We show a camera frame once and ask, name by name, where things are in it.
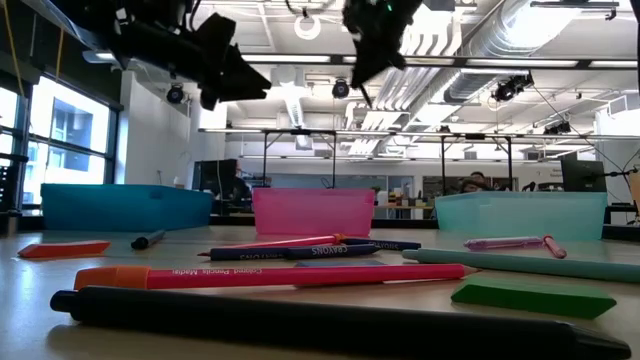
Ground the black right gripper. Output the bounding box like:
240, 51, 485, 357
342, 0, 424, 108

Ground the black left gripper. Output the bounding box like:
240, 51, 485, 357
112, 0, 272, 112

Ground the black pen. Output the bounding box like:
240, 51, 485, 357
130, 229, 167, 251
49, 286, 632, 360

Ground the blue eraser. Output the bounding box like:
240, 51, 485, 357
293, 258, 387, 268

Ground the light purple pen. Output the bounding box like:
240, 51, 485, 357
463, 236, 546, 252

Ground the orange eraser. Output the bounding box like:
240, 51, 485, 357
16, 240, 112, 260

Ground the teal pen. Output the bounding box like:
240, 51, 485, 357
401, 248, 640, 284

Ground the green eraser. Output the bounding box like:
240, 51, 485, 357
450, 276, 618, 321

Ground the overhead light bar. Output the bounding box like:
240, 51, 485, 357
82, 49, 640, 70

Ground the black computer monitor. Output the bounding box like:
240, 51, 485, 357
192, 158, 239, 192
559, 158, 608, 194

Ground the large glass window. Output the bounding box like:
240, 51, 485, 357
0, 87, 119, 206

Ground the blue plastic bin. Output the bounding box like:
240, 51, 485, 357
40, 183, 216, 233

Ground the pink plastic bin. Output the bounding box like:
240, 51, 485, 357
252, 187, 377, 238

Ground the teal plastic bin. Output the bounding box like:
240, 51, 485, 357
433, 191, 609, 242

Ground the black equipment rack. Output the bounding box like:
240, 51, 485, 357
0, 119, 30, 236

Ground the black articulated stand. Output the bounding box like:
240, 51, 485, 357
597, 167, 640, 226

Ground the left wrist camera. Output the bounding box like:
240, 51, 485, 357
192, 12, 237, 54

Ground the white ring light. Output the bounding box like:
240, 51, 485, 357
293, 13, 322, 42

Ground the black metal rig frame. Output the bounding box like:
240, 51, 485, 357
261, 128, 338, 190
440, 132, 514, 195

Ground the black aluminium table frame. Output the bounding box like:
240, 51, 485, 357
0, 212, 640, 244

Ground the yellow hanging cable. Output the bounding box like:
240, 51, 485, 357
2, 0, 24, 99
55, 27, 66, 81

